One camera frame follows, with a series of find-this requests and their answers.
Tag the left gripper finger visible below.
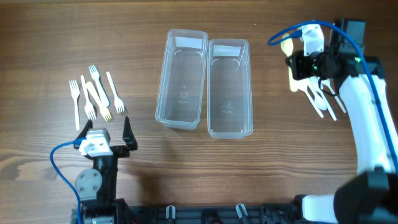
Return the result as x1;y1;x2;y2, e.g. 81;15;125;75
73;119;93;149
122;116;137;151

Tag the yellow plastic spoon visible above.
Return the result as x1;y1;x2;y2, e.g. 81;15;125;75
280;33;298;92

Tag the white plastic spoon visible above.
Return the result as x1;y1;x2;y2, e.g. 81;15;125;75
309;77;327;111
321;79;346;113

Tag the white plastic fork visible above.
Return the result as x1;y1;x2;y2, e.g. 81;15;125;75
69;80;80;130
80;75;96;121
106;72;127;115

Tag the light blue plastic fork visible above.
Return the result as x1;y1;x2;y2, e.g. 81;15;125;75
88;65;109;107

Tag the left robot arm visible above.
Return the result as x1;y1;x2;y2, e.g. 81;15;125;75
71;117;139;224

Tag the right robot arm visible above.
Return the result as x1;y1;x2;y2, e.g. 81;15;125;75
268;19;397;223

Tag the left clear plastic container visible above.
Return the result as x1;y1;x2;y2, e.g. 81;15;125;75
155;29;208;129

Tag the clear plastic container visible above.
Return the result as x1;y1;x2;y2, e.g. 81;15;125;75
155;29;208;129
207;39;254;139

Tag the right clear plastic container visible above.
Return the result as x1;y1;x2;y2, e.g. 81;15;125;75
207;39;254;139

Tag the yellow plastic fork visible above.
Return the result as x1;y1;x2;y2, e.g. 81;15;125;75
86;82;113;123

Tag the left blue cable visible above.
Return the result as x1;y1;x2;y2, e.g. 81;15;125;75
49;139;84;224

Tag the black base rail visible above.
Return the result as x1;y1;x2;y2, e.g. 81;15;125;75
70;203;299;224

